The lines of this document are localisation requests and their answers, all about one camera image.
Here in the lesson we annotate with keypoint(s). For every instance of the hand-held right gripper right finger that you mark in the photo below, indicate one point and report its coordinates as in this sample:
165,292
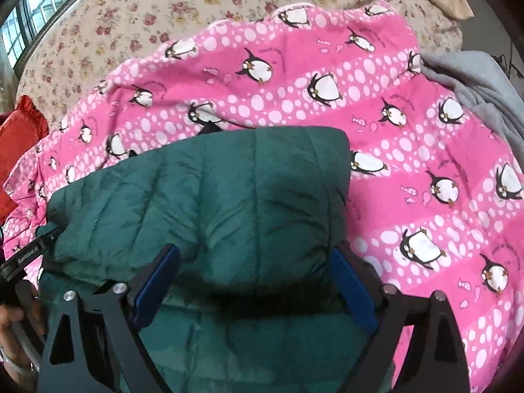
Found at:
352,286

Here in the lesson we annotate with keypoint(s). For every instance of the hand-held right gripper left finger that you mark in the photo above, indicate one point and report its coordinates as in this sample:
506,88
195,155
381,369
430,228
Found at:
157,282

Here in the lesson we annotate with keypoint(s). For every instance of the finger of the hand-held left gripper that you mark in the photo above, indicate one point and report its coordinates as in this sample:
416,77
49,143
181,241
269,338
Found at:
51,235

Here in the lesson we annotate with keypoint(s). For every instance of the green quilted jacket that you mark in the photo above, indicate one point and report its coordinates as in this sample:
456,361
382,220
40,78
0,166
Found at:
229,196

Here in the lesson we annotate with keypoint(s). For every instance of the person's left hand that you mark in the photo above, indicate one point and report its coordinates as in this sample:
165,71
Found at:
14,327

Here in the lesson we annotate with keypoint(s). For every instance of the red ruffled pillow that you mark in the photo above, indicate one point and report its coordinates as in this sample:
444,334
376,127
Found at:
20,131

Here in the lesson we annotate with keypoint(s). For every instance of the pink penguin blanket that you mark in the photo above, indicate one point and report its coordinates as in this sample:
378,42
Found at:
409,163

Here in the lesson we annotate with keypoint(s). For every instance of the window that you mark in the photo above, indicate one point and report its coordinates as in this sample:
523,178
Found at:
45,4

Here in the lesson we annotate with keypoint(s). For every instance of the floral bed sheet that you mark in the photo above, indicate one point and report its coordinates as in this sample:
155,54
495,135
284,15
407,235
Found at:
135,12

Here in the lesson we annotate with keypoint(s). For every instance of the grey cloth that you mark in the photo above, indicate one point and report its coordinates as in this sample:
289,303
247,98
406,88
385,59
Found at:
487,86

